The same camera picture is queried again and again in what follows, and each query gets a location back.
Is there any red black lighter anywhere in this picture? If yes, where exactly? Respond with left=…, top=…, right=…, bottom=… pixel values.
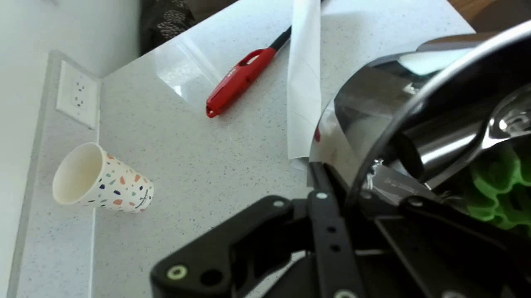
left=206, top=29, right=292, bottom=118

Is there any white wall outlet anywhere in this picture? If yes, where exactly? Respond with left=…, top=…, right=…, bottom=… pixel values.
left=56, top=60, right=98, bottom=130

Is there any white paper sheet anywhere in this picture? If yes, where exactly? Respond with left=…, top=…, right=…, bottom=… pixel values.
left=287, top=0, right=322, bottom=160

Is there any silver metal spoon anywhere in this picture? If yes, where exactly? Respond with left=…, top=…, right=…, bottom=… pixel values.
left=425, top=98, right=531, bottom=191

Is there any green plastic utensil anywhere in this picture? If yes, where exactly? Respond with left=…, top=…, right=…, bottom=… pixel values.
left=466, top=145, right=531, bottom=237

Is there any silver steel pot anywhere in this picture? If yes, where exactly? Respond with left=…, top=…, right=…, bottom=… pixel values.
left=310, top=24, right=531, bottom=223

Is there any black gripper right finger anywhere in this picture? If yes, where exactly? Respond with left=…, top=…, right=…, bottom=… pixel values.
left=358, top=198, right=531, bottom=298

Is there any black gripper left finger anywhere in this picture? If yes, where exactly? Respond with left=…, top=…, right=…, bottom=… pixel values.
left=149, top=163, right=365, bottom=298

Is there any patterned paper cup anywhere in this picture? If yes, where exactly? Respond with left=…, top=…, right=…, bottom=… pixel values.
left=51, top=143, right=154, bottom=214

